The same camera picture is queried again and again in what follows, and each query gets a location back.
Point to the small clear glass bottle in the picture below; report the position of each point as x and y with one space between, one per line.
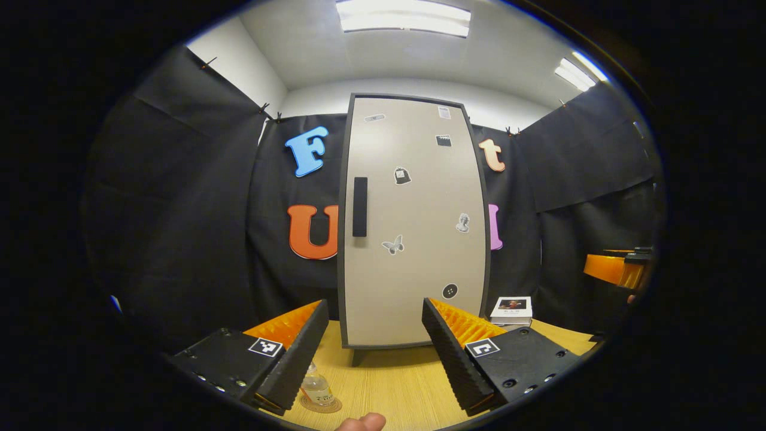
317 389

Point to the beige cabinet door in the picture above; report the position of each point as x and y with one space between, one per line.
419 263

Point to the black backdrop cloth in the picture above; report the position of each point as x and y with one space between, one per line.
179 239

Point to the round brown coaster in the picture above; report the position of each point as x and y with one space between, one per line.
335 407

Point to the white book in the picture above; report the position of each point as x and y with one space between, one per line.
511 308

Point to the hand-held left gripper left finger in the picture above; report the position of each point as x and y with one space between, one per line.
299 359

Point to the ceiling light panel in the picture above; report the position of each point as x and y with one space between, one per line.
577 70
404 17

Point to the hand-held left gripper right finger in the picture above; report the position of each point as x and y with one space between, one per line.
455 359

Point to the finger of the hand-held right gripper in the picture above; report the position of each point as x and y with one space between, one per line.
610 269
640 256

